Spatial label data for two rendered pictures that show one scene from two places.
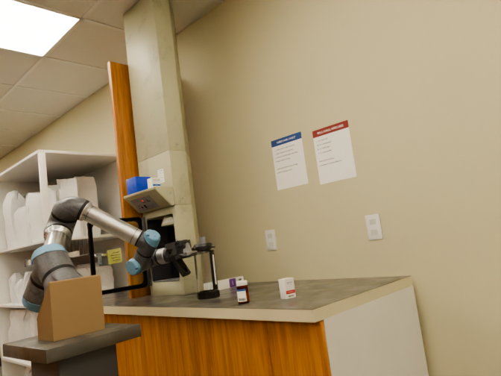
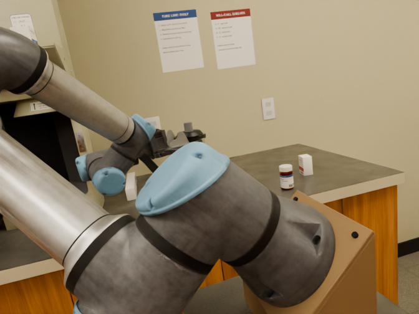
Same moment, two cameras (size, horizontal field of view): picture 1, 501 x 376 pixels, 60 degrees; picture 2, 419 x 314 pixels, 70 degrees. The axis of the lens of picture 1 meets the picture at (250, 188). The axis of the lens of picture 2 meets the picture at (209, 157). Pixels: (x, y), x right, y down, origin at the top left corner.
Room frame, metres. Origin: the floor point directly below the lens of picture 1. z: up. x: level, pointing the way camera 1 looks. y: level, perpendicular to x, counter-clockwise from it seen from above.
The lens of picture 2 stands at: (1.36, 1.04, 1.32)
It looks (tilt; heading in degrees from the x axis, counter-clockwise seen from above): 13 degrees down; 304
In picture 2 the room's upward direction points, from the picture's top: 9 degrees counter-clockwise
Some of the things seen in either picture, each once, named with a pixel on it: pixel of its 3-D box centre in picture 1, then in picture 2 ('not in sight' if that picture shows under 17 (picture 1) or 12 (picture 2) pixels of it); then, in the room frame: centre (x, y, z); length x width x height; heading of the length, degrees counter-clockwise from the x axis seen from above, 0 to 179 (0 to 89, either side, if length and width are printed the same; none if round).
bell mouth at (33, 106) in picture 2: (176, 219); (39, 106); (2.46, 0.44, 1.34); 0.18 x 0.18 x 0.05
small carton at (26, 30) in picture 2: (153, 183); (25, 38); (2.31, 0.51, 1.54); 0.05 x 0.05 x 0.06; 44
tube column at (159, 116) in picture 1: (162, 81); not in sight; (2.50, 0.44, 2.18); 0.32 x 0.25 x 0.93; 46
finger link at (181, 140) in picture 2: (188, 248); (183, 140); (1.95, 0.31, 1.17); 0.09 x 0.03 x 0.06; 37
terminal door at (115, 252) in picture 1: (118, 254); not in sight; (2.41, 0.77, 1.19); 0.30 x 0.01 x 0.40; 126
